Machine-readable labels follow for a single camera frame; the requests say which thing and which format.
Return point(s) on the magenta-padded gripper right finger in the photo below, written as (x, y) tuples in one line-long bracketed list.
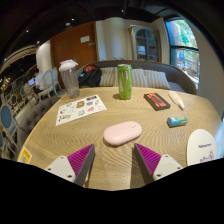
[(163, 166)]

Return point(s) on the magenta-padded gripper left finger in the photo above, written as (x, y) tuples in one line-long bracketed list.
[(63, 166)]

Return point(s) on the pink computer mouse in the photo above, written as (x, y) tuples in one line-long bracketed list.
[(122, 133)]

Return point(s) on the white oval mouse pad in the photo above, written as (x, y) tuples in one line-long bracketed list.
[(200, 146)]

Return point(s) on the yellow white card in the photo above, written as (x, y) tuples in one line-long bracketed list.
[(24, 155)]

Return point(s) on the small green white pack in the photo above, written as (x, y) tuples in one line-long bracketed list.
[(177, 121)]

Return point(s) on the white sticker sheet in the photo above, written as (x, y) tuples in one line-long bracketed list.
[(80, 109)]

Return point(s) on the grey tufted armchair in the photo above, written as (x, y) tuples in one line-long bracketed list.
[(33, 115)]

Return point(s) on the black box with orange print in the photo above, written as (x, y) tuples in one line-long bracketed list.
[(156, 101)]

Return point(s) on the white squeeze tube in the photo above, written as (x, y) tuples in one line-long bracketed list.
[(176, 99)]

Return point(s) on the blue backed chair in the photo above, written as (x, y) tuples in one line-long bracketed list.
[(6, 118)]

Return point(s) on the clear shaker bottle white lid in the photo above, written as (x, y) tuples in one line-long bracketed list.
[(70, 81)]

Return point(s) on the striped cushion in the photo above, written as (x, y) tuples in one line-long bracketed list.
[(157, 80), (115, 77), (138, 78), (106, 77)]

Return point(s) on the white dining chair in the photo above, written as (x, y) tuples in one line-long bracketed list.
[(48, 81), (56, 78)]

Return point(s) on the grey curved sofa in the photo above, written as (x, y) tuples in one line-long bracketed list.
[(180, 78)]

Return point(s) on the person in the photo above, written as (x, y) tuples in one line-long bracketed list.
[(38, 80)]

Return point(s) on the green drink can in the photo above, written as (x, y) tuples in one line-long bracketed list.
[(124, 81)]

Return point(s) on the black backpack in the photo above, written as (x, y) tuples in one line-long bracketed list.
[(90, 77)]

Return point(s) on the dark framed window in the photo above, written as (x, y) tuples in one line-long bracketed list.
[(185, 50)]

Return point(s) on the brown wooden door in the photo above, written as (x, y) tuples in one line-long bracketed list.
[(71, 43)]

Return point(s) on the arched glass cabinet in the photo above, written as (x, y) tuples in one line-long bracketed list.
[(146, 43)]

